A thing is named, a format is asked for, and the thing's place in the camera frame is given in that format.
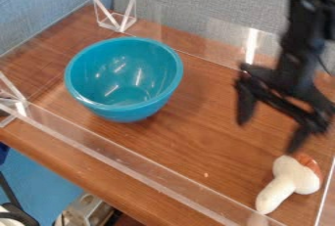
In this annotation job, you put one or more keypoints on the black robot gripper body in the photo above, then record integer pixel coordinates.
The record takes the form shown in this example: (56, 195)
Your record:
(285, 88)

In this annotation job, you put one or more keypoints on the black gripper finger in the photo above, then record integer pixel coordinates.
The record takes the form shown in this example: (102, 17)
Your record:
(245, 103)
(299, 137)

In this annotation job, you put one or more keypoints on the white toy mushroom brown cap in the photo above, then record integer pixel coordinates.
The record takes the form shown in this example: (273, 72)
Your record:
(296, 175)

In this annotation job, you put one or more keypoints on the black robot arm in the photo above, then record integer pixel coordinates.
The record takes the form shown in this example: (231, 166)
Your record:
(311, 28)

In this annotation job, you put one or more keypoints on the blue plastic bowl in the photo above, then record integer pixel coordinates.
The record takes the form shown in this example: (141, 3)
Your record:
(123, 77)

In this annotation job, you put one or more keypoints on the clear acrylic back barrier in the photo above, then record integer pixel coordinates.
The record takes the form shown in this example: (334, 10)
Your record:
(208, 38)

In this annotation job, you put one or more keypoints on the clear acrylic barrier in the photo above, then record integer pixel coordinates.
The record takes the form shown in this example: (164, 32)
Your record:
(119, 175)
(208, 38)

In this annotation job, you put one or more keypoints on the clear acrylic front barrier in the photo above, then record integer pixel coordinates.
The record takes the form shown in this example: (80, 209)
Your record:
(119, 175)

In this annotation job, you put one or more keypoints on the white power strip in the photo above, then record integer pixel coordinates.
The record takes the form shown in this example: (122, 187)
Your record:
(86, 211)

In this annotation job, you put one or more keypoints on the clear acrylic corner bracket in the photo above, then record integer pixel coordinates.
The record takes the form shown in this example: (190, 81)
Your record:
(115, 21)

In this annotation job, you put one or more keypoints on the clear acrylic left bracket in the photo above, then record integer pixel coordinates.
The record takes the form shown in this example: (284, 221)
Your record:
(13, 103)

